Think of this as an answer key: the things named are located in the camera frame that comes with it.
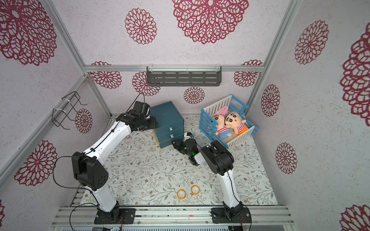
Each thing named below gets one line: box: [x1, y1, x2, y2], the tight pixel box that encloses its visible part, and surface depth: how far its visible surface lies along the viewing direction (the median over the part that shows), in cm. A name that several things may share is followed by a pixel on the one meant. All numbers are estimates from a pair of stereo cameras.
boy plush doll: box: [224, 111, 249, 136], surface depth 100 cm
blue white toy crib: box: [198, 94, 259, 150], surface depth 101 cm
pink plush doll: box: [210, 105, 232, 140], surface depth 99 cm
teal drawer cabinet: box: [150, 101, 185, 149], surface depth 95 cm
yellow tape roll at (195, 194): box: [190, 184, 201, 196], surface depth 83 cm
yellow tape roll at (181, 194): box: [176, 189, 187, 200], surface depth 83 cm
